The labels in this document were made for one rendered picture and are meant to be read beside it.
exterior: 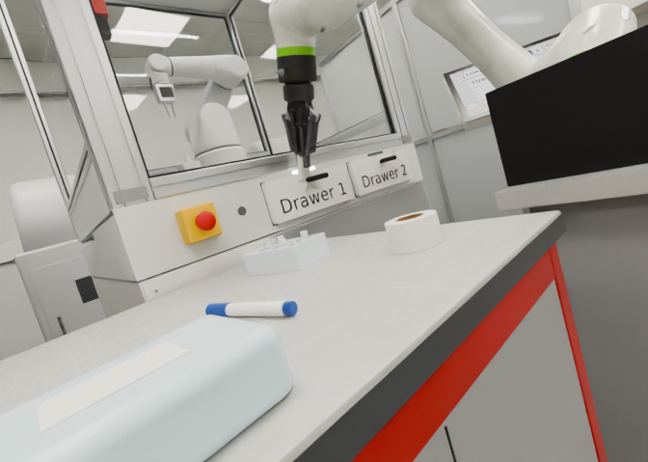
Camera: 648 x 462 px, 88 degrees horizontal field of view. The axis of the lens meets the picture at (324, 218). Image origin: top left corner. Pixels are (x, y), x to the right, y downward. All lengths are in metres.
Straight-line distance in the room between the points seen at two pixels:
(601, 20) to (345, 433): 0.89
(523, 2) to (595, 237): 1.81
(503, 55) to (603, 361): 0.73
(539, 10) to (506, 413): 2.19
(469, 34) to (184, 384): 1.02
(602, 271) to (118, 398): 0.78
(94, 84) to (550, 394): 0.86
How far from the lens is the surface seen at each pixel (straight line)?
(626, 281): 0.82
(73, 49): 0.84
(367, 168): 1.10
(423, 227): 0.44
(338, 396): 0.20
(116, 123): 0.79
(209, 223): 0.71
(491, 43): 1.06
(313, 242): 0.55
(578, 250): 0.82
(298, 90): 0.84
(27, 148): 4.11
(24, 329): 4.02
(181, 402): 0.18
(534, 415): 0.44
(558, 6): 2.36
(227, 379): 0.19
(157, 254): 0.76
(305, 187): 0.91
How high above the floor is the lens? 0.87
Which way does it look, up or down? 5 degrees down
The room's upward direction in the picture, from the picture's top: 16 degrees counter-clockwise
